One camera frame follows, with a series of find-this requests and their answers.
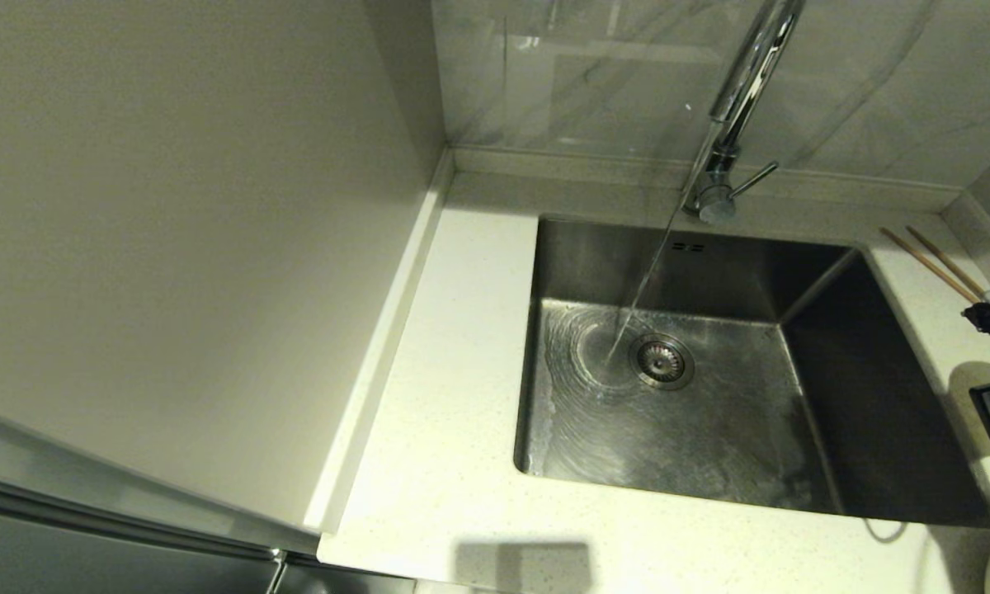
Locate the chrome kitchen faucet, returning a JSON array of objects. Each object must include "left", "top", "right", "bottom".
[{"left": 681, "top": 0, "right": 809, "bottom": 224}]

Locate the stainless steel sink basin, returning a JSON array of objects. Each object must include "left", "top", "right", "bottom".
[{"left": 513, "top": 213, "right": 990, "bottom": 529}]

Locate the brown wooden chopstick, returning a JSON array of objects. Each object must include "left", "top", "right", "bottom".
[
  {"left": 906, "top": 227, "right": 987, "bottom": 296},
  {"left": 879, "top": 229, "right": 981, "bottom": 302}
]

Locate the round metal drain strainer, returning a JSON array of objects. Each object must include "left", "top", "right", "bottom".
[{"left": 629, "top": 332, "right": 696, "bottom": 390}]

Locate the beige tall side panel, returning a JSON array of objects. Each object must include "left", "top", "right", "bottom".
[{"left": 0, "top": 0, "right": 455, "bottom": 537}]

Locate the grey stainless appliance door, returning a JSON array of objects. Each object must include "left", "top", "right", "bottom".
[{"left": 0, "top": 404, "right": 417, "bottom": 594}]

